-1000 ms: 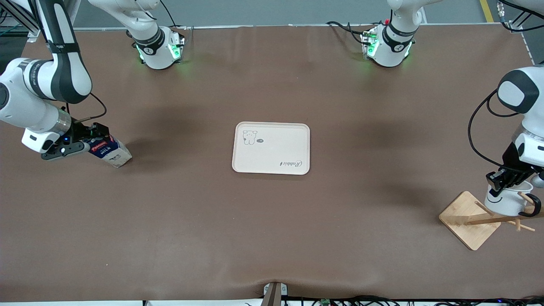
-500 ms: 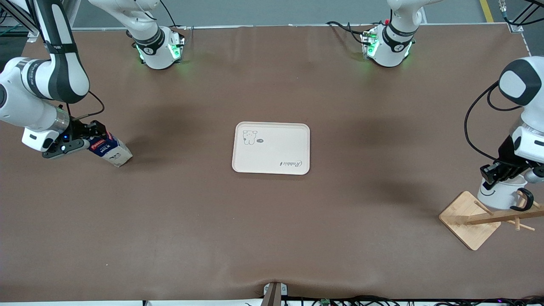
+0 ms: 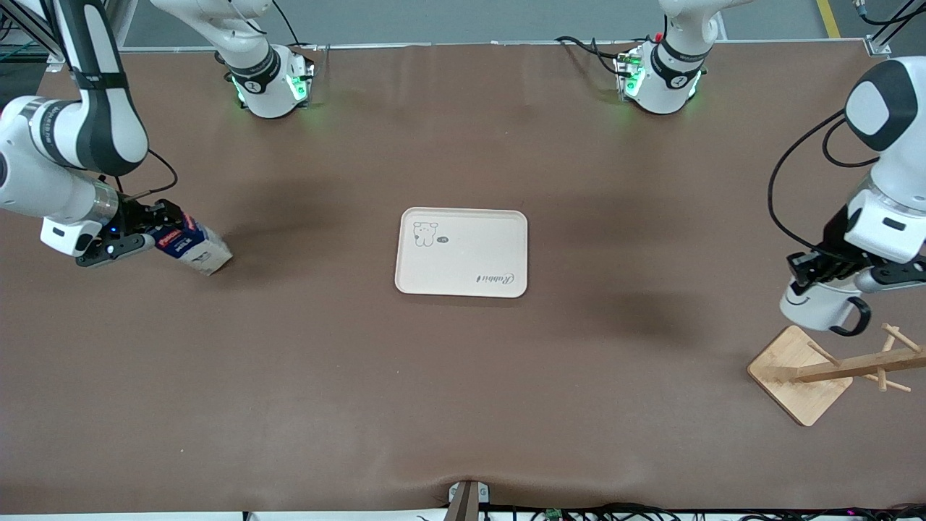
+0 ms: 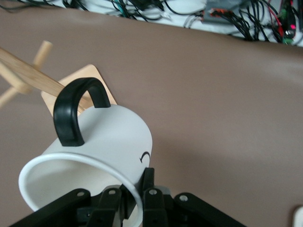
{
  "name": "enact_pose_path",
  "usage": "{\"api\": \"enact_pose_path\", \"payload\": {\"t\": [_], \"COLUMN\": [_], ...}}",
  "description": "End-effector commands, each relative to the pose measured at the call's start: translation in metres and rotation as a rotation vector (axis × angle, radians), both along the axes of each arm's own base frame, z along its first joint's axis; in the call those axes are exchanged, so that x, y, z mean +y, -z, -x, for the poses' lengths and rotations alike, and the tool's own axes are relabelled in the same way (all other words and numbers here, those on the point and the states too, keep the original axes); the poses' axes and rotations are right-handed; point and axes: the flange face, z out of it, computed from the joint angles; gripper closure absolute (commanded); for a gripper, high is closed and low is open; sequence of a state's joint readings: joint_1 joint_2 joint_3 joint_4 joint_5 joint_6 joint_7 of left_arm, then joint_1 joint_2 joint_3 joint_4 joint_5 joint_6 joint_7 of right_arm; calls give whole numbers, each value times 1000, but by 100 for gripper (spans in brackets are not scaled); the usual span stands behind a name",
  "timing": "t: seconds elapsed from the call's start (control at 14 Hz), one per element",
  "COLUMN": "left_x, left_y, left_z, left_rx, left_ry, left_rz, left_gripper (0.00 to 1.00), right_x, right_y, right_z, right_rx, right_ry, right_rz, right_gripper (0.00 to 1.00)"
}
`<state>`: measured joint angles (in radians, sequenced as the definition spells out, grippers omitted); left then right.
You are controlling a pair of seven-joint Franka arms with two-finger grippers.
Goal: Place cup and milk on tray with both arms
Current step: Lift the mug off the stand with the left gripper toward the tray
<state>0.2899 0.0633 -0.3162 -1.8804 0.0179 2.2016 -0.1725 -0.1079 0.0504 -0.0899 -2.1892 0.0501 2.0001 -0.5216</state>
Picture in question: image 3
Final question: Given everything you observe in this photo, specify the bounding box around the white cup black handle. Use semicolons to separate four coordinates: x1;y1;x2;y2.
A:
779;278;873;338

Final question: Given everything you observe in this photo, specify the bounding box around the aluminium frame post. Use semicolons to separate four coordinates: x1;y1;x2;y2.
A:
0;0;73;70
852;0;926;56

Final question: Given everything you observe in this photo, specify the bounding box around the wooden mug tree rack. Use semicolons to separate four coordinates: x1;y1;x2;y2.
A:
747;322;926;428

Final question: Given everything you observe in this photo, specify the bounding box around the white rabbit print tray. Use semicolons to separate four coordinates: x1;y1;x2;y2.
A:
394;207;530;298

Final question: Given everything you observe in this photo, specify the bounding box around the blue white milk carton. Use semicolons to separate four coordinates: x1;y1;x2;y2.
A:
154;211;234;277

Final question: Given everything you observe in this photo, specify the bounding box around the black arm base cable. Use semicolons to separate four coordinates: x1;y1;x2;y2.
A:
555;35;639;77
271;0;317;51

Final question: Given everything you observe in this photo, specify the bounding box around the brown table cover sheet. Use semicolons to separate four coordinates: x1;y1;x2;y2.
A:
0;40;926;515

